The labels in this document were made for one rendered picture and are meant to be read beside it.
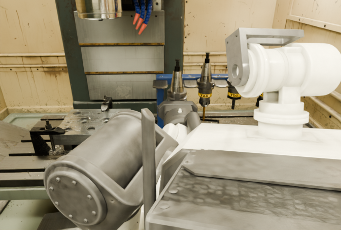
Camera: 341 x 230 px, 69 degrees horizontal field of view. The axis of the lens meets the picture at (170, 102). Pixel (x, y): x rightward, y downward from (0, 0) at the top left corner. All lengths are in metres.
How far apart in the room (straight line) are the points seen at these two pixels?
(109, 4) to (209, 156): 0.75
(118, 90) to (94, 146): 1.23
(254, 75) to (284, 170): 0.11
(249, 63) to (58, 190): 0.26
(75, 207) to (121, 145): 0.09
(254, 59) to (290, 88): 0.06
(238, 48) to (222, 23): 1.56
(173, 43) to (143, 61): 0.20
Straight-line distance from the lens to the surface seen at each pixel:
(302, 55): 0.33
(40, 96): 2.17
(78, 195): 0.31
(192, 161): 0.23
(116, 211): 0.30
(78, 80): 1.61
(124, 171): 0.32
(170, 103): 0.75
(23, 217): 1.35
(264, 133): 0.33
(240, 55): 0.29
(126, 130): 0.35
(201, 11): 1.81
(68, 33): 1.55
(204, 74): 0.88
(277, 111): 0.31
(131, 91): 1.53
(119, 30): 1.42
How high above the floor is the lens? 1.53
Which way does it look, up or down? 25 degrees down
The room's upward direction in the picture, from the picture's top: straight up
